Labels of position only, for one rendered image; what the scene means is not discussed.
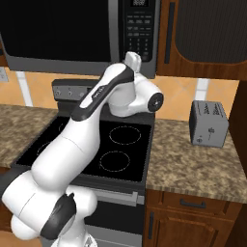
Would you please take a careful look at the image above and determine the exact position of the black stove with hob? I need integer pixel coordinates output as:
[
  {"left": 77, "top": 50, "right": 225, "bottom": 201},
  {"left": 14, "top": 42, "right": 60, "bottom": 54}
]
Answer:
[{"left": 10, "top": 78, "right": 156, "bottom": 247}]

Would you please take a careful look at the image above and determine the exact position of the brown wooden drawer front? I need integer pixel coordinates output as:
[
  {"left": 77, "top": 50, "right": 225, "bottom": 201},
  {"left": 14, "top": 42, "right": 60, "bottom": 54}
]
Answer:
[{"left": 146, "top": 189, "right": 243, "bottom": 221}]

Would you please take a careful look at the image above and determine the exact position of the black microwave door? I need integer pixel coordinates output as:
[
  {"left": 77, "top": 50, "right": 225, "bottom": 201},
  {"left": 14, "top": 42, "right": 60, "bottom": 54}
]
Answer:
[{"left": 0, "top": 0, "right": 121, "bottom": 77}]

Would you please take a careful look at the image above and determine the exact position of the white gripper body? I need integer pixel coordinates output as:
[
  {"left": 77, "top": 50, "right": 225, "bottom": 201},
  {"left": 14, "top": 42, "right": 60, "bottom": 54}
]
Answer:
[{"left": 123, "top": 50, "right": 144, "bottom": 73}]

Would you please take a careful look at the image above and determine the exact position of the brown cupboard door dark panel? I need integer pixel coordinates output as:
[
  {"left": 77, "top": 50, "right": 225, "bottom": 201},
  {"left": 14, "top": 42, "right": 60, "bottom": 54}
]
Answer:
[{"left": 156, "top": 0, "right": 247, "bottom": 82}]

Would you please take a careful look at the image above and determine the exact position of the black drawer handle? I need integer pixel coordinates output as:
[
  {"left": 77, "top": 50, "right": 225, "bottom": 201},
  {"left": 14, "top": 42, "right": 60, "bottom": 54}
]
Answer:
[{"left": 178, "top": 198, "right": 207, "bottom": 209}]

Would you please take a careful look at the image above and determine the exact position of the short black cupboard handle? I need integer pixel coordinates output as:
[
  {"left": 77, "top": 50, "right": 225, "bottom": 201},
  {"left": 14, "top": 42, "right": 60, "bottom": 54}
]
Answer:
[{"left": 147, "top": 210, "right": 155, "bottom": 241}]

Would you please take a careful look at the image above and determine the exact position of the black steel microwave oven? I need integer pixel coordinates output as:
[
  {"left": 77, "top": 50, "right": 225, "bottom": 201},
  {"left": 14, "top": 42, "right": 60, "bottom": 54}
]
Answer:
[{"left": 0, "top": 0, "right": 161, "bottom": 80}]

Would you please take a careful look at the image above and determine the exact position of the black oven door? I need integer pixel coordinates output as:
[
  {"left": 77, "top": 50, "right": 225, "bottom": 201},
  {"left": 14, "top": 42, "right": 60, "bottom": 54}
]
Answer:
[{"left": 84, "top": 188, "right": 146, "bottom": 236}]

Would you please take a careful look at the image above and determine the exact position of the white wall outlet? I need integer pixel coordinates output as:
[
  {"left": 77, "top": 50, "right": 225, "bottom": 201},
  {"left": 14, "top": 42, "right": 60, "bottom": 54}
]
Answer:
[{"left": 0, "top": 67, "right": 10, "bottom": 83}]

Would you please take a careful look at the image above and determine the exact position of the long black cupboard handle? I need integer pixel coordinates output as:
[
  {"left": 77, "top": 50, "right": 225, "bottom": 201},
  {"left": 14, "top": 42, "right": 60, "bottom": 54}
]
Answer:
[{"left": 164, "top": 2, "right": 177, "bottom": 65}]

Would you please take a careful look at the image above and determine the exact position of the silver oven door handle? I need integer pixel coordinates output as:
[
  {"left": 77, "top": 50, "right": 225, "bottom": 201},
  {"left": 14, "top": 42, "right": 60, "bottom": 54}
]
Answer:
[{"left": 91, "top": 188, "right": 146, "bottom": 207}]

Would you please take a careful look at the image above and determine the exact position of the grey toaster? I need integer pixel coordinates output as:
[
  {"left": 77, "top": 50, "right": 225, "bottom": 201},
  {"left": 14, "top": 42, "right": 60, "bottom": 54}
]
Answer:
[{"left": 188, "top": 99, "right": 231, "bottom": 149}]

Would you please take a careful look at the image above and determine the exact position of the brown wooden cupboard door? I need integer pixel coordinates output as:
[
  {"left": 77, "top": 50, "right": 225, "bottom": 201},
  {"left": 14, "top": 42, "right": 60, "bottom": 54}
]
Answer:
[{"left": 143, "top": 206, "right": 236, "bottom": 247}]

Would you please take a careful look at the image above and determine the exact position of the tall brown wooden cupboard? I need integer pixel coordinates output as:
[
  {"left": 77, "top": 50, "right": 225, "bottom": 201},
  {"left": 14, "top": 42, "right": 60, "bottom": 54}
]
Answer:
[{"left": 224, "top": 80, "right": 247, "bottom": 247}]

